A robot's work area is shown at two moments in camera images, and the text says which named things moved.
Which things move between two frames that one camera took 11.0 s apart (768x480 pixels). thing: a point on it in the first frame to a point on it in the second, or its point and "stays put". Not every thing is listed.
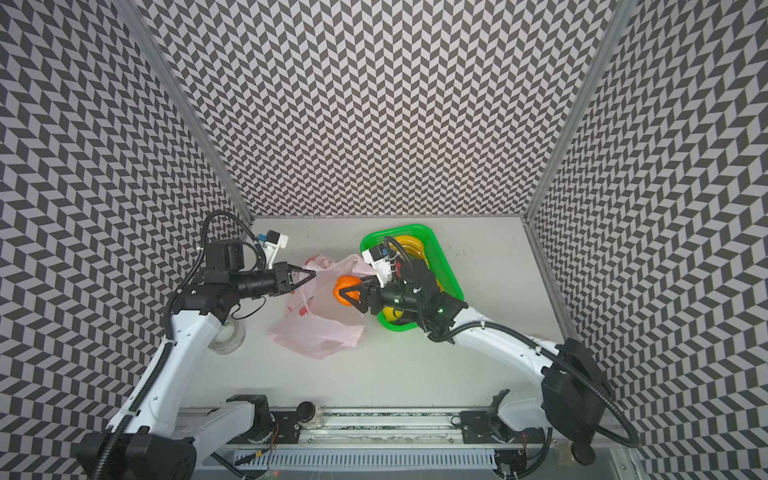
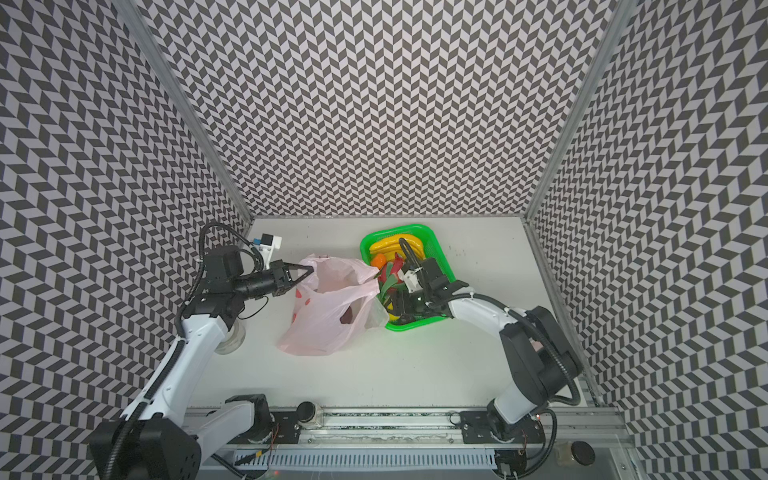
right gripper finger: (363, 308) to (393, 303)
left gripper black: (282, 279) stays put
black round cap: (583, 453) stays put
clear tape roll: (229, 338) stays put
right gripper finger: (359, 287) to (405, 302)
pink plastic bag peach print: (316, 323) stays put
